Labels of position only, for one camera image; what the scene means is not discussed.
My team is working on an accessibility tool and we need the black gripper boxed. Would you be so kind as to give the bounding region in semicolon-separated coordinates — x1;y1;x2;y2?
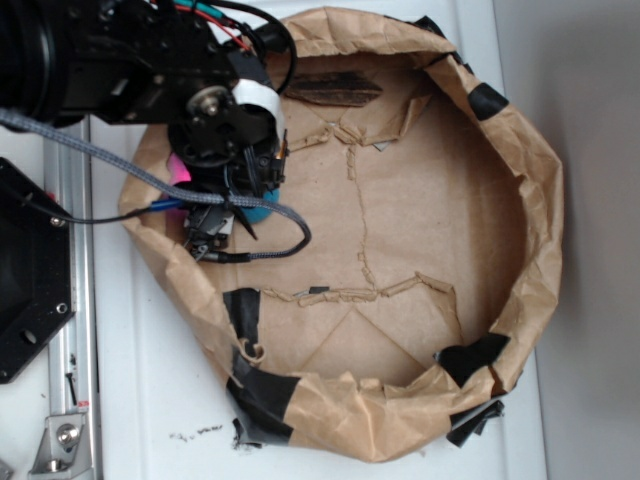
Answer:
167;84;289;263

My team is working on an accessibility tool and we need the blue dimpled ball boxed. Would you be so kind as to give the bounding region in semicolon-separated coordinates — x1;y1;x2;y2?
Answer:
243;187;283;224

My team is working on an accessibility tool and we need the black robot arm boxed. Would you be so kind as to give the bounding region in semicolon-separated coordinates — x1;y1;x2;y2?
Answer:
1;1;297;263

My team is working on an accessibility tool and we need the dark cardboard scrap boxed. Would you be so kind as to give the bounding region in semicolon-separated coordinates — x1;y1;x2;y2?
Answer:
285;72;383;107

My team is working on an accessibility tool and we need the white ribbon cable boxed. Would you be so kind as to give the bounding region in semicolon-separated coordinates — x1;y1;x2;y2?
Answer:
233;78;283;137

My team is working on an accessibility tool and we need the thin black cable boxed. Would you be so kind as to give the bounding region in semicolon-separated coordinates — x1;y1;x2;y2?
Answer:
0;175;166;225

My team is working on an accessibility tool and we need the grey braided cable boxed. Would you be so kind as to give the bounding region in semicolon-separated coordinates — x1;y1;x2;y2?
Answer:
0;108;312;264

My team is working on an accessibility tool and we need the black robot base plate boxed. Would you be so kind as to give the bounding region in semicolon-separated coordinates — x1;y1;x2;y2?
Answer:
1;158;73;385

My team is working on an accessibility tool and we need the aluminium extrusion rail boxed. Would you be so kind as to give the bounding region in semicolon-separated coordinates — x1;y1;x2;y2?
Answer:
28;117;104;480

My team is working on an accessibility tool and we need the brown paper bag enclosure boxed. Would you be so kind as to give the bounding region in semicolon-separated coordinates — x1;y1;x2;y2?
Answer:
125;7;564;462

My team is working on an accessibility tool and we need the metal corner bracket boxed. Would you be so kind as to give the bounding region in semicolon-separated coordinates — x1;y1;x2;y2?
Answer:
28;413;92;479

